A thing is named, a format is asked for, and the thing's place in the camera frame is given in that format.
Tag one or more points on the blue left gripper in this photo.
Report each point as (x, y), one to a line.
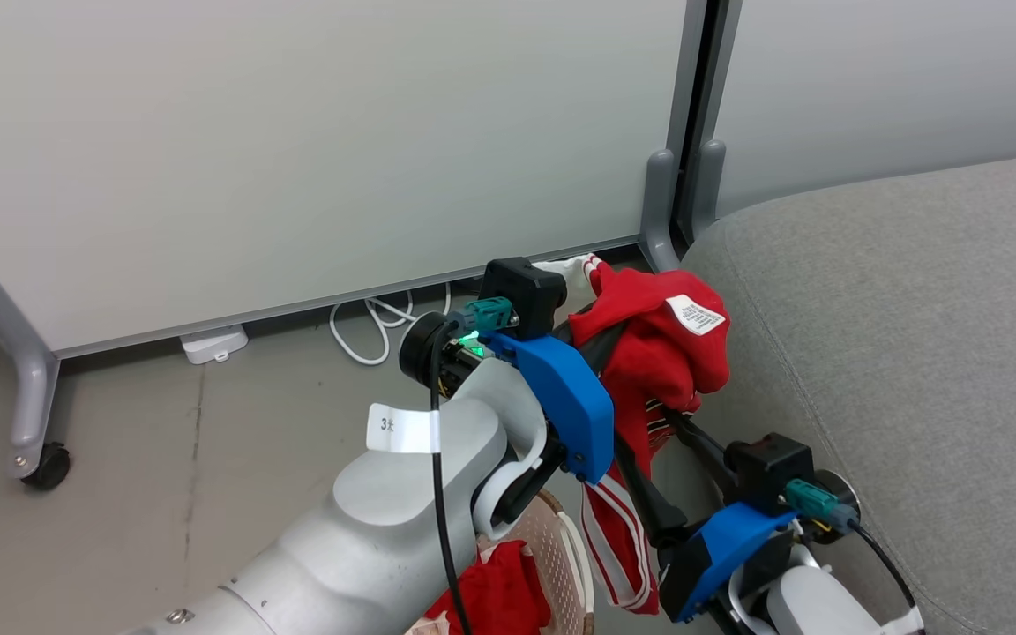
(571, 410)

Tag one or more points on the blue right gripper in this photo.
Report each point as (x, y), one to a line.
(724, 547)

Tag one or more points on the red garment with white stripes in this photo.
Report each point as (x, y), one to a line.
(662, 353)

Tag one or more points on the red garment with black print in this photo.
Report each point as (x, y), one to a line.
(499, 591)

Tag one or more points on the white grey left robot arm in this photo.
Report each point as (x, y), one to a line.
(367, 529)

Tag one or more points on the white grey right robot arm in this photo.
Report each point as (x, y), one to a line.
(803, 600)

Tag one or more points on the white perforated laundry basket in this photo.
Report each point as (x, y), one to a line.
(552, 547)

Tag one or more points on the grey fabric sofa seat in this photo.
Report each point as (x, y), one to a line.
(914, 353)

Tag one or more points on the grey curved partition foot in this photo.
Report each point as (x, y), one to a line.
(660, 212)
(706, 185)

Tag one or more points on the white power adapter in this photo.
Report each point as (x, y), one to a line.
(213, 343)

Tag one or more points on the grey partition foot with caster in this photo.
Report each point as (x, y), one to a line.
(27, 379)

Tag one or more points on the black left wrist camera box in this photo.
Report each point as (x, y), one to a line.
(521, 295)

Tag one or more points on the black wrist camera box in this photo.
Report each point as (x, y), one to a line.
(521, 295)
(768, 467)

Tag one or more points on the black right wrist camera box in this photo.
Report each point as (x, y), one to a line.
(768, 467)

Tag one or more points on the white partition panel grey frame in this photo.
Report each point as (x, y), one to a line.
(296, 150)
(896, 79)

